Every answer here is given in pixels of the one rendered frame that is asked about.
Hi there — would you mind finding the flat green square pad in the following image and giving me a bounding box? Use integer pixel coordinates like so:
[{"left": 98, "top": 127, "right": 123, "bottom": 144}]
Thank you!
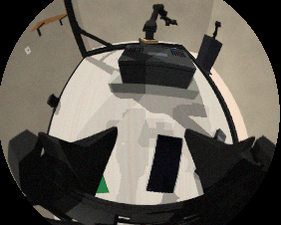
[{"left": 97, "top": 176, "right": 109, "bottom": 193}]

